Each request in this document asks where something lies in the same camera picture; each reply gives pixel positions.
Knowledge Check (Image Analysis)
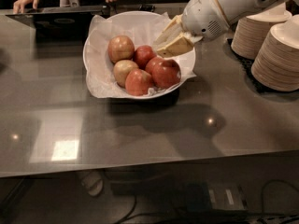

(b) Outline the small black object on counter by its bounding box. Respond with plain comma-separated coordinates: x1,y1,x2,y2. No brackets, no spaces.
139,5,155,12

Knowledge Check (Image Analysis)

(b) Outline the black cable on floor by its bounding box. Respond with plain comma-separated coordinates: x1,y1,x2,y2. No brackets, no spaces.
111,179,299,224

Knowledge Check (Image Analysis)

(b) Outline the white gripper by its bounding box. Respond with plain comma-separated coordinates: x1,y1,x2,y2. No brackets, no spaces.
153,0,229,58

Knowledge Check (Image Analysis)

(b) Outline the front paper plate stack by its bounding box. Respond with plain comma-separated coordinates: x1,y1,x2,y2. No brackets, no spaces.
251,15,299,91

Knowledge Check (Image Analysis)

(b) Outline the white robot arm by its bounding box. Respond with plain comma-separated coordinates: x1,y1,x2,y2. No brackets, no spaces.
153,0,299,58

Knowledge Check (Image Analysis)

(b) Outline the black mat under plates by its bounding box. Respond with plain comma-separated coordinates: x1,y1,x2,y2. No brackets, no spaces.
233,36,299,93

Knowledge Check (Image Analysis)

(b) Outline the yellow-red apple back left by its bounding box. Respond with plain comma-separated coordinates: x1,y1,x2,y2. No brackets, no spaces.
107,35,135,63

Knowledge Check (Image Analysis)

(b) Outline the yellow apple middle left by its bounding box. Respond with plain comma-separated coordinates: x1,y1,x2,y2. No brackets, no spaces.
113,60,138,88

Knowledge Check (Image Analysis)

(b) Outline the black laptop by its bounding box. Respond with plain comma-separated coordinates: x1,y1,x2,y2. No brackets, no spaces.
7,5,110,40

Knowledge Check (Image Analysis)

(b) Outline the white paper liner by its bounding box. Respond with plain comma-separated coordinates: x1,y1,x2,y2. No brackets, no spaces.
84,11,197,100

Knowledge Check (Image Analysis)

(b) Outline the white shoe under table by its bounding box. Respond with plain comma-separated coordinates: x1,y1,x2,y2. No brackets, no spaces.
77,170,104,197

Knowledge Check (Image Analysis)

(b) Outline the dark red apple back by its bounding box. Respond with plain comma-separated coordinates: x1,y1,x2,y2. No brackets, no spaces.
133,45,157,69

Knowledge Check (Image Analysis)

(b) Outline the paper plate stack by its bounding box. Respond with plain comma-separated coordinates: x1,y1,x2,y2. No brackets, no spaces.
231,3,292,60
251,15,299,91

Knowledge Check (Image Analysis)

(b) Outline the rear paper plate stack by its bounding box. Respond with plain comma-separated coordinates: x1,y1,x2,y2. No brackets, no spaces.
231,3,292,60

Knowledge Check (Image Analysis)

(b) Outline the dark box on floor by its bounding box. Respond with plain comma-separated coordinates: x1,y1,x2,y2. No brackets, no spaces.
185,182,248,214

